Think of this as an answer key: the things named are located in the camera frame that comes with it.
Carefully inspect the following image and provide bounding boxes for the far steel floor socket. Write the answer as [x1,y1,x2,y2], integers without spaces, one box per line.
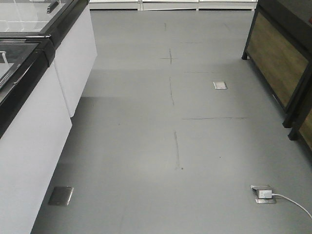
[213,81,228,90]

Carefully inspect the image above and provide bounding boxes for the white store shelving unit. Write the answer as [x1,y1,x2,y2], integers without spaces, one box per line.
[89,0,257,11]

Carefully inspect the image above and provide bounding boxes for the near white chest freezer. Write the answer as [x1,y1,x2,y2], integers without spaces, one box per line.
[0,39,72,234]

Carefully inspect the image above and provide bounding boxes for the white chest freezer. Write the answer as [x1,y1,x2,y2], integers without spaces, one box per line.
[0,0,97,117]
[0,39,72,234]

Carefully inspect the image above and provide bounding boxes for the open floor socket box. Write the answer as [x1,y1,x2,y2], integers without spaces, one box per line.
[251,185,276,204]

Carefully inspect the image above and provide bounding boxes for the closed steel floor socket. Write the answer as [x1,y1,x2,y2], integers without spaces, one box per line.
[48,186,74,206]

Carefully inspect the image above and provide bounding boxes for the far white chest freezer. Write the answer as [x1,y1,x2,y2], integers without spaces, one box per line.
[0,0,97,117]

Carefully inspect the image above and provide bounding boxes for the white power adapter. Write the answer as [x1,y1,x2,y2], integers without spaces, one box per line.
[257,189,273,199]

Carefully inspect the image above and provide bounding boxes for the far wooden produce stand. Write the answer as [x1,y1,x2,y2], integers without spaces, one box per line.
[242,0,312,128]

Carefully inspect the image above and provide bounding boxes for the wooden produce stand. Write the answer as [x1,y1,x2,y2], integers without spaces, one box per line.
[288,97,312,155]
[242,0,312,128]

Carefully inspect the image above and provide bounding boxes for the near wooden produce stand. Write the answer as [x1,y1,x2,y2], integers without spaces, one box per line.
[288,97,312,155]

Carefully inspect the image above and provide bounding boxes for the white power cable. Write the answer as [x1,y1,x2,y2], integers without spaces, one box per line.
[271,194,312,219]

